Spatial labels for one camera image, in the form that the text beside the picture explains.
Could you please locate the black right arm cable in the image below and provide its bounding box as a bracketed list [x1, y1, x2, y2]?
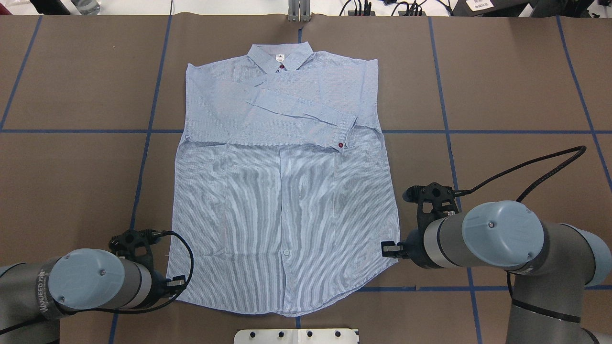
[454, 146, 587, 204]

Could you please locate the blue striped button shirt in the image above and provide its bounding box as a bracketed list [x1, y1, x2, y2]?
[167, 42, 400, 317]

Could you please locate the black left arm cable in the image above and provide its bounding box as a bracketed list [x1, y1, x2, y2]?
[0, 231, 195, 335]

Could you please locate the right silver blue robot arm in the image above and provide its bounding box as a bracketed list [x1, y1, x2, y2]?
[381, 201, 611, 344]

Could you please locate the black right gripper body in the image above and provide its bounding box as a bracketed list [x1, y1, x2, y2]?
[404, 228, 430, 268]

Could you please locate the clear bottle black lid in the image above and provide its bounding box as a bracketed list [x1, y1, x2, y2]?
[71, 0, 101, 16]

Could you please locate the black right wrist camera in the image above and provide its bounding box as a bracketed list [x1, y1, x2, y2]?
[402, 183, 460, 228]

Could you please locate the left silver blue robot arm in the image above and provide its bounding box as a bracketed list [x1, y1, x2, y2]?
[0, 248, 187, 344]

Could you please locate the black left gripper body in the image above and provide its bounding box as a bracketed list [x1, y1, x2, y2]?
[151, 270, 174, 306]

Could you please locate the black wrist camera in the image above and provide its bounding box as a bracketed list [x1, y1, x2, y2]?
[109, 229, 163, 270]
[402, 183, 460, 228]

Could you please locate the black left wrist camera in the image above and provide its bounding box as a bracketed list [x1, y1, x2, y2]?
[109, 229, 163, 270]

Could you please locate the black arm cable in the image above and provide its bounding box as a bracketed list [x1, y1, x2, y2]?
[454, 146, 587, 204]
[0, 231, 195, 335]

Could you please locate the aluminium frame post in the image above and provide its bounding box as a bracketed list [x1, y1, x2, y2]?
[288, 0, 312, 22]

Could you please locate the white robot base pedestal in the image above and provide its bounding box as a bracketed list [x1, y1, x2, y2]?
[233, 328, 361, 344]

